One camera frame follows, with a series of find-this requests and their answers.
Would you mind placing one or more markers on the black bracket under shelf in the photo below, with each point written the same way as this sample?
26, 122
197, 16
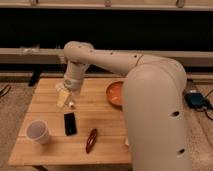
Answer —
35, 77

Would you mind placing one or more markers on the dark red pepper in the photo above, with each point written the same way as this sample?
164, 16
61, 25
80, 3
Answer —
91, 140

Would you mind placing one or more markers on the blue device on floor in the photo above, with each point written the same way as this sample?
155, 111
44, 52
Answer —
196, 100

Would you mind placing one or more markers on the small white bottle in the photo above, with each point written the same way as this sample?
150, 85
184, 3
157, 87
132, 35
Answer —
70, 102

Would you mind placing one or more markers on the wooden table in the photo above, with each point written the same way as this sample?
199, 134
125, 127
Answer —
92, 111

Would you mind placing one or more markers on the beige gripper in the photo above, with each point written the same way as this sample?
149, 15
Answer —
72, 85

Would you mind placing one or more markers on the orange bowl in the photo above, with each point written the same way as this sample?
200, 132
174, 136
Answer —
114, 93

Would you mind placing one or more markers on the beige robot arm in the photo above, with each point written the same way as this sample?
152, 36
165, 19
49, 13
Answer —
152, 102

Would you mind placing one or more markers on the black rectangular block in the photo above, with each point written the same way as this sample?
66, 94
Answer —
70, 124

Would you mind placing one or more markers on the white paper cup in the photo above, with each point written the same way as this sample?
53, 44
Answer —
38, 131

